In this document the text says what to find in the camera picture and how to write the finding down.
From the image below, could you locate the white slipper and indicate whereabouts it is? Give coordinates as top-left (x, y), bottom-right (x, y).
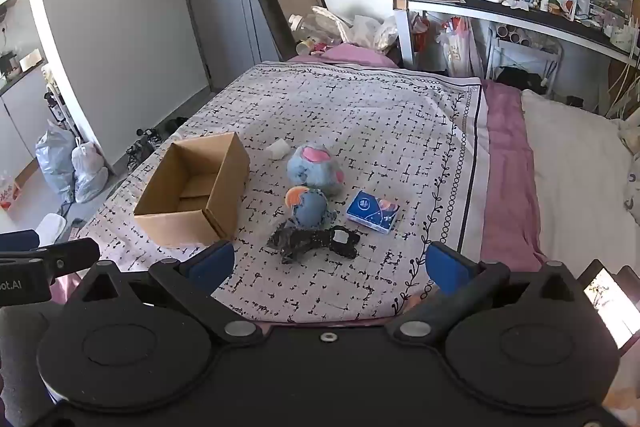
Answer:
top-left (37, 212), bottom-right (67, 246)

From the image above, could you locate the pink bed sheet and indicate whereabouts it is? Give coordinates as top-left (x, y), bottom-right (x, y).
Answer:
top-left (290, 43), bottom-right (563, 308)

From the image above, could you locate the clear plastic bottle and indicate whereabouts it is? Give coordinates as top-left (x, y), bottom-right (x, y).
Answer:
top-left (288, 14), bottom-right (322, 44)

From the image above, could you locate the brown cardboard box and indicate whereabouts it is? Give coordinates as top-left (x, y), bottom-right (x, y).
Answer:
top-left (133, 132), bottom-right (251, 249)

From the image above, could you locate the white plastic bag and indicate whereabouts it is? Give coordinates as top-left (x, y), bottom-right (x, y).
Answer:
top-left (72, 138), bottom-right (109, 204)

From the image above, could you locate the grey plastic bag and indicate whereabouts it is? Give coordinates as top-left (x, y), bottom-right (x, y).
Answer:
top-left (34, 120), bottom-right (77, 204)

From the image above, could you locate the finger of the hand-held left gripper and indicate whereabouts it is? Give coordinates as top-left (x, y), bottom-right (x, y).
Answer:
top-left (0, 230), bottom-right (42, 254)
top-left (30, 238), bottom-right (101, 282)

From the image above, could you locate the small blue plush toy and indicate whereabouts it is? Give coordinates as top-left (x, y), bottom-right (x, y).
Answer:
top-left (283, 185), bottom-right (336, 229)

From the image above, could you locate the pile of plastic bags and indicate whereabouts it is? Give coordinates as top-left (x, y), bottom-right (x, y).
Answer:
top-left (309, 5), bottom-right (402, 54)

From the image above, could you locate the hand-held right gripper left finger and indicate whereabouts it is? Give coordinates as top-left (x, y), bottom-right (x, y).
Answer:
top-left (65, 241), bottom-right (264, 348)

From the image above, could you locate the bed with patterned cover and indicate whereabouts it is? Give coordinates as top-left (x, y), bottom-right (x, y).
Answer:
top-left (75, 61), bottom-right (490, 324)

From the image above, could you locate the white duvet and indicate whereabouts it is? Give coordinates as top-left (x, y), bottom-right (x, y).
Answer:
top-left (520, 89), bottom-right (640, 280)

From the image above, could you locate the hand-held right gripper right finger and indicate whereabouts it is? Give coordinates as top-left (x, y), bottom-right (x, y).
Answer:
top-left (385, 242), bottom-right (598, 348)

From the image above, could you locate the grey fluffy plush toy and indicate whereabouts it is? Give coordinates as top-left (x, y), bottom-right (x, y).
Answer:
top-left (286, 144), bottom-right (347, 198)

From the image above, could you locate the black patterned soft toy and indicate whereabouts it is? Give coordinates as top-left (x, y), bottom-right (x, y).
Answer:
top-left (267, 224), bottom-right (361, 266)

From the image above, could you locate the white shopping bag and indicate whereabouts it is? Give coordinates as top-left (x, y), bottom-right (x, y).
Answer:
top-left (439, 14), bottom-right (484, 78)

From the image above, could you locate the grey white sneaker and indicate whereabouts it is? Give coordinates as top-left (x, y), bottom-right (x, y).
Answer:
top-left (125, 138), bottom-right (157, 171)

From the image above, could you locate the white desk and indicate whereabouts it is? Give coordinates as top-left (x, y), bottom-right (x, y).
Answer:
top-left (392, 0), bottom-right (640, 68)

